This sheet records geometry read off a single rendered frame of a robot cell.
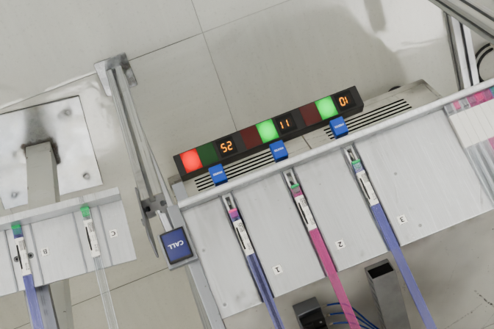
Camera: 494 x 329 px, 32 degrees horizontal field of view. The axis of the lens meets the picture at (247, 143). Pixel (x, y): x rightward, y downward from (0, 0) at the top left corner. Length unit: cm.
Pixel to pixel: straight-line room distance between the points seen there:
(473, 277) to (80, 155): 97
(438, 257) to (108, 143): 86
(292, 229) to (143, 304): 107
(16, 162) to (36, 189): 24
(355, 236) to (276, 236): 13
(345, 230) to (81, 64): 90
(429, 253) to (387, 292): 12
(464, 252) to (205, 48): 78
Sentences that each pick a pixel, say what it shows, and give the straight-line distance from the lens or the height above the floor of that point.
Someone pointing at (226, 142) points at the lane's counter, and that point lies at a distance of 148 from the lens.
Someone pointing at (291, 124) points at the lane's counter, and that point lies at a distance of 148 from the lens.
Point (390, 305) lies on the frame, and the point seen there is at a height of 66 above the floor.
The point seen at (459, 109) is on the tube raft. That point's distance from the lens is 150.
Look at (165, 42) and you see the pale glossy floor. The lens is 208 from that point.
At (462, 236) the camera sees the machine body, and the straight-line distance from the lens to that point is 180.
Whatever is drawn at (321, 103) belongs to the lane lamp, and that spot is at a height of 65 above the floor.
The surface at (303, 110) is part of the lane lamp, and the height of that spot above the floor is 65.
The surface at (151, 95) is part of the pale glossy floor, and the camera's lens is 213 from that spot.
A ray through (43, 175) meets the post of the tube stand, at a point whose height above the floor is 18.
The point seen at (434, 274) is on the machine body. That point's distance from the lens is 182.
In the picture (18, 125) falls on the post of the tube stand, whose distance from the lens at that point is 212.
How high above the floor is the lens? 194
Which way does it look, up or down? 60 degrees down
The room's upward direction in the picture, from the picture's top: 151 degrees clockwise
